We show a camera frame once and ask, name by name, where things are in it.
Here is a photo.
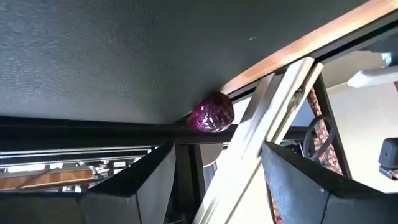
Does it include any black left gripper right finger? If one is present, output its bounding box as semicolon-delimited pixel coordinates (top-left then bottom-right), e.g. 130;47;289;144
261;142;398;224

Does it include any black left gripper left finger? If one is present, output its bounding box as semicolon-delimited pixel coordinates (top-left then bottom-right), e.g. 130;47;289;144
0;141;177;224

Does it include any small purple eggplant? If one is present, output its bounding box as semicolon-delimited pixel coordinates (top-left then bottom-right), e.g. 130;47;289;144
185;91;235;133

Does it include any black table mat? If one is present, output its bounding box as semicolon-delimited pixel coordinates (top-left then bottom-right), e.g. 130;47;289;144
0;0;369;126

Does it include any diagonal frame strut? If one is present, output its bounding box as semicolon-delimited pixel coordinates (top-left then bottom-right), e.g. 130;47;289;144
192;55;325;224

